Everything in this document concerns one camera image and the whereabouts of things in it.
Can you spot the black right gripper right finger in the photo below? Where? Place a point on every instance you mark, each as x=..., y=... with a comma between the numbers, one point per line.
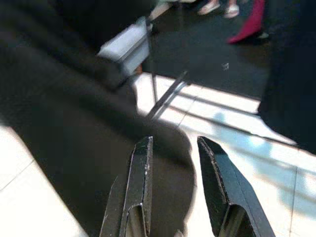
x=232, y=192

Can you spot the beige slide sandal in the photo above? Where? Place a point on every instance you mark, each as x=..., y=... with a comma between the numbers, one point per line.
x=208, y=7
x=232, y=11

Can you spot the black printed t-shirt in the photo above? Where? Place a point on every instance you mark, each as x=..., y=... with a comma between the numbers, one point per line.
x=61, y=111

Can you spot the plain black t-shirt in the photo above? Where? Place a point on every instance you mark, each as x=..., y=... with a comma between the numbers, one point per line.
x=288, y=86

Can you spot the grey padded ottoman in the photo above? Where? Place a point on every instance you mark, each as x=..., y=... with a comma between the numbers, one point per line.
x=123, y=47

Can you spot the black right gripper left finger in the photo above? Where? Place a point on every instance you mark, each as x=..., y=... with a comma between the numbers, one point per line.
x=135, y=192

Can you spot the red cloth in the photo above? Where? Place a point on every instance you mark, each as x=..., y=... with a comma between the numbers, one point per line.
x=249, y=27

